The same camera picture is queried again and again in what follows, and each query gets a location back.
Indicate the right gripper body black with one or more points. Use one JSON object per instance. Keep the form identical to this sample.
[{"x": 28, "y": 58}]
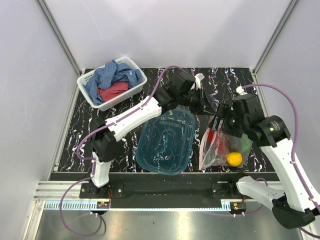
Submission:
[{"x": 233, "y": 124}]

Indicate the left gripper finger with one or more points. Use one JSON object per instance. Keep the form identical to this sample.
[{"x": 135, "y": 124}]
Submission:
[
  {"x": 207, "y": 98},
  {"x": 206, "y": 112}
]

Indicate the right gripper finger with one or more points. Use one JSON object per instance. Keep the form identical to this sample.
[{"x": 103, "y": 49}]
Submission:
[
  {"x": 222, "y": 124},
  {"x": 215, "y": 122}
]

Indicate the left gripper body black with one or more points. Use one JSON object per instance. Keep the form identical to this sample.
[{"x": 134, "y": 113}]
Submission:
[{"x": 195, "y": 101}]

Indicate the clear zip top bag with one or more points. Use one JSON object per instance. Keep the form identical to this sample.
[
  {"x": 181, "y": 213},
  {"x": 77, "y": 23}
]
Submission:
[{"x": 208, "y": 156}]

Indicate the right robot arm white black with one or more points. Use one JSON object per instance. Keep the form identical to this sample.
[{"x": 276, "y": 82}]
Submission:
[{"x": 294, "y": 206}]

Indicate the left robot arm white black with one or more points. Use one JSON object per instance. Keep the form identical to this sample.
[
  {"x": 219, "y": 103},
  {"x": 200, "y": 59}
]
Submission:
[{"x": 183, "y": 90}]

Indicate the red fake lobster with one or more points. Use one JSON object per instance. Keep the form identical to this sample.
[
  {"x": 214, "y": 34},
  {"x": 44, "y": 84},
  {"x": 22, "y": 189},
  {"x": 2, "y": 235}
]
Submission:
[{"x": 218, "y": 140}]

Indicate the green fake vegetable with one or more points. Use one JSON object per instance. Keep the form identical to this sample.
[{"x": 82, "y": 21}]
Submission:
[{"x": 246, "y": 144}]

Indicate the yellow fake fruit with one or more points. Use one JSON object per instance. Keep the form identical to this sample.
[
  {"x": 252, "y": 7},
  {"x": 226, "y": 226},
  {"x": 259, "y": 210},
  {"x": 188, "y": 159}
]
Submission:
[{"x": 234, "y": 159}]

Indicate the blue plastic container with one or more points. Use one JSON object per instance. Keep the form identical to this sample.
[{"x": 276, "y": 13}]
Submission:
[{"x": 165, "y": 143}]

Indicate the red cloth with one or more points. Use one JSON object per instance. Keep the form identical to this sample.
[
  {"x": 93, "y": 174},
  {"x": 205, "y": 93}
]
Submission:
[{"x": 113, "y": 91}]

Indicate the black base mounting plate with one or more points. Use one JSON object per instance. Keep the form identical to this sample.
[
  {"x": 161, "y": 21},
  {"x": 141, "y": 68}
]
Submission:
[{"x": 126, "y": 189}]

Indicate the blue patterned cloth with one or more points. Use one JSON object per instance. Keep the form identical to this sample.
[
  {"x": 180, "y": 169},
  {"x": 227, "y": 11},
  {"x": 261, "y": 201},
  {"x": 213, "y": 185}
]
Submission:
[{"x": 112, "y": 72}]

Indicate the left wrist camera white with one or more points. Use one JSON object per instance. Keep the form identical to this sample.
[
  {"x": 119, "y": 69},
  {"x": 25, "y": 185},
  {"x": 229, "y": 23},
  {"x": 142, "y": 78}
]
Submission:
[{"x": 198, "y": 79}]

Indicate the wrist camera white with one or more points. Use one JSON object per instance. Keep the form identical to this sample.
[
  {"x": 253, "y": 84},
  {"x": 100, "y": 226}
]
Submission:
[
  {"x": 198, "y": 79},
  {"x": 240, "y": 91}
]

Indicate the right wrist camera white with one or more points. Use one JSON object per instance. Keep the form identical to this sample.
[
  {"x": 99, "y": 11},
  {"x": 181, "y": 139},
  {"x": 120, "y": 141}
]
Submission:
[{"x": 240, "y": 91}]

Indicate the aluminium frame rail front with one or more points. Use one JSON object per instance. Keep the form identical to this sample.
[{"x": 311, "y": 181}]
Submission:
[{"x": 54, "y": 190}]

